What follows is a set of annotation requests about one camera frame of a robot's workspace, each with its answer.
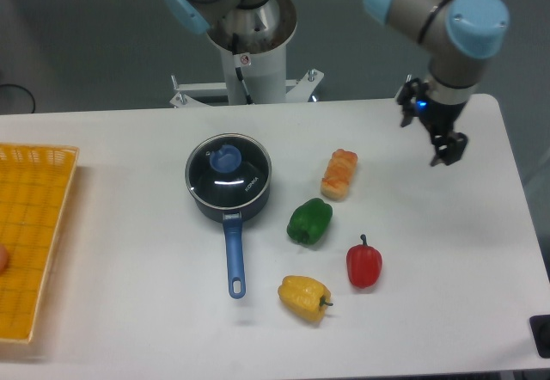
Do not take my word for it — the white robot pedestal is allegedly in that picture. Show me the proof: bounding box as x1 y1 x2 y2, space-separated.
207 0 297 105

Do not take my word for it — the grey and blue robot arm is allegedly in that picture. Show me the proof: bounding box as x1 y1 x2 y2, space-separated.
164 0 510 165

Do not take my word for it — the yellow toy bell pepper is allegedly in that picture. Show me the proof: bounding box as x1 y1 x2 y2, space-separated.
278 275 333 323

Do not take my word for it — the orange round object in basket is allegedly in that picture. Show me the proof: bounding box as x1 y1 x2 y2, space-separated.
0 244 9 273

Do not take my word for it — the white metal base frame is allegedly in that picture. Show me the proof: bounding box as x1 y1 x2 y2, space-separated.
168 68 413 107

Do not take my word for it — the red toy bell pepper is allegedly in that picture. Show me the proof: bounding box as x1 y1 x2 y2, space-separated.
346 234 383 289

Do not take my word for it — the green toy bell pepper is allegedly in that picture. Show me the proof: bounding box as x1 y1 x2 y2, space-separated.
286 198 333 246

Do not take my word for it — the toy bread loaf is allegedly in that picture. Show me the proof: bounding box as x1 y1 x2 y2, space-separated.
321 149 358 200

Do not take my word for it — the dark saucepan with blue handle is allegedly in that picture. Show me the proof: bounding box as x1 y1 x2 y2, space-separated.
188 185 271 299

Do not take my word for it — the black cable on floor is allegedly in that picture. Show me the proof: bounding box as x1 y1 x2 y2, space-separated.
0 83 37 114

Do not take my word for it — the black device at table edge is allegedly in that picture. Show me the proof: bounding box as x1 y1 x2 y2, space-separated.
529 315 550 359

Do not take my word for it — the glass lid with blue knob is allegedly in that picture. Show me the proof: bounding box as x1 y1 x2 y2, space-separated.
185 133 272 209

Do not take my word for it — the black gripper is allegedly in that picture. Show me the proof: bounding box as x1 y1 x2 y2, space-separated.
395 77 469 166

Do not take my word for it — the yellow woven basket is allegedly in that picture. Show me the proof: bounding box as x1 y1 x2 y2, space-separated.
1 143 79 344

